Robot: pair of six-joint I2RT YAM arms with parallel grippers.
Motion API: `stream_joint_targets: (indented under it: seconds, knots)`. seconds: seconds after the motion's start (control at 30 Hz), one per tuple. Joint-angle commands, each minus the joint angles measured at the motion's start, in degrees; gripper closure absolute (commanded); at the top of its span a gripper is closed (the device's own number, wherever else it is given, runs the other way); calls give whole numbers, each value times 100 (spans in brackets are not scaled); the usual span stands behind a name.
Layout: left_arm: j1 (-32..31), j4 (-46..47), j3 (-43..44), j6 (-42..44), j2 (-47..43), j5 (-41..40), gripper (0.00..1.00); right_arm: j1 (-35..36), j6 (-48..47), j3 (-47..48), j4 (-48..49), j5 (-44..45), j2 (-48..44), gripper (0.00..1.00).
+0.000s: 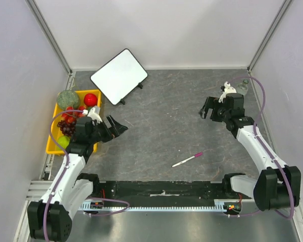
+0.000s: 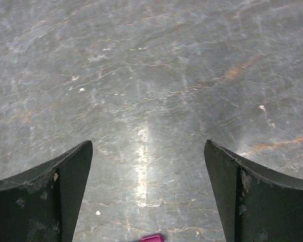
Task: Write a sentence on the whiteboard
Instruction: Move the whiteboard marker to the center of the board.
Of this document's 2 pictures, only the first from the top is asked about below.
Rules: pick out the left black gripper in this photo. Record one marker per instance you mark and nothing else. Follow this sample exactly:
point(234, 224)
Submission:
point(115, 130)

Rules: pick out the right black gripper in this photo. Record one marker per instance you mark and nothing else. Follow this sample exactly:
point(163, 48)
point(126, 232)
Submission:
point(212, 110)

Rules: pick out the white whiteboard black frame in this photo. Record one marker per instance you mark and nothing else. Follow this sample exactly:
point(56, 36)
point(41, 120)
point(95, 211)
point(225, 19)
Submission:
point(119, 76)

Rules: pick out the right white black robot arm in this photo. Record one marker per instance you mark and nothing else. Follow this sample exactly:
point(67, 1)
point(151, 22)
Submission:
point(278, 184)

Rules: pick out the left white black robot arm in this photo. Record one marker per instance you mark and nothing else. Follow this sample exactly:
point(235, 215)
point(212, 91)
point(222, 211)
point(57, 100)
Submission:
point(51, 218)

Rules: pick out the red apple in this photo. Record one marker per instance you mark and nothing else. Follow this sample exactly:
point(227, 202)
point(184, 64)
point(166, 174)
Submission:
point(90, 100)

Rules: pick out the clear glass bottle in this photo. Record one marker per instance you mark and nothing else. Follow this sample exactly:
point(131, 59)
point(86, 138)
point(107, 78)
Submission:
point(242, 88)

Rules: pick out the red strawberry cluster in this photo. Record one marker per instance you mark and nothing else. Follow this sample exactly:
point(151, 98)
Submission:
point(71, 117)

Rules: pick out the purple grape bunch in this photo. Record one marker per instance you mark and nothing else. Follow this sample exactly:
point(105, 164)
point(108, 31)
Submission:
point(67, 128)

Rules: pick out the green pear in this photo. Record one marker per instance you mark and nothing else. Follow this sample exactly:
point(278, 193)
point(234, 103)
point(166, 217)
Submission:
point(64, 141)

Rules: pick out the green netted melon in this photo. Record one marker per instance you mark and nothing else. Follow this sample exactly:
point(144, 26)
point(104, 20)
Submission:
point(68, 98)

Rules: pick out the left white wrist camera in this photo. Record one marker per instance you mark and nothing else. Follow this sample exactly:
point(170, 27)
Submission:
point(93, 113)

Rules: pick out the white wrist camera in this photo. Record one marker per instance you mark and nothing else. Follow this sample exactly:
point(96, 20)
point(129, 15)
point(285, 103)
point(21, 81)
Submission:
point(93, 113)
point(226, 89)

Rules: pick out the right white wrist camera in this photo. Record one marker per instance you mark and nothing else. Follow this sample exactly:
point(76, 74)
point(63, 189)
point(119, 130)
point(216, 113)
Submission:
point(226, 89)

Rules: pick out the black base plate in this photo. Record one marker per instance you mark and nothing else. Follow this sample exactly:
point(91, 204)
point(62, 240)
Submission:
point(164, 193)

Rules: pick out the white slotted cable duct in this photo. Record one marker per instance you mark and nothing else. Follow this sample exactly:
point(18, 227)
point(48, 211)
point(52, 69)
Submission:
point(90, 206)

